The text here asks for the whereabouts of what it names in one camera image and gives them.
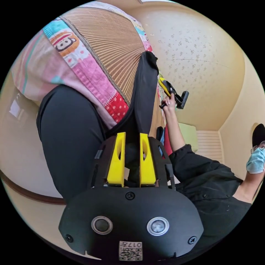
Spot person's right hand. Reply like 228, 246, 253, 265
162, 96, 177, 113

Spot person's right forearm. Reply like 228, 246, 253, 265
165, 107, 186, 153

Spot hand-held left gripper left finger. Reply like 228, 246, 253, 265
107, 132, 126, 186

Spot person's body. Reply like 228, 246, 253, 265
169, 123, 265, 265

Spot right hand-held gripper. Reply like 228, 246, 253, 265
158, 77, 181, 110

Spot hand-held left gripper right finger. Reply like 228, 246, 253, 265
139, 133, 156, 186

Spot light green cupboard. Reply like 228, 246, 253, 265
178, 122, 197, 153

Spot black pants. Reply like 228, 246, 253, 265
36, 51, 160, 204

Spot pile of clothes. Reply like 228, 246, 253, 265
156, 124, 173, 159

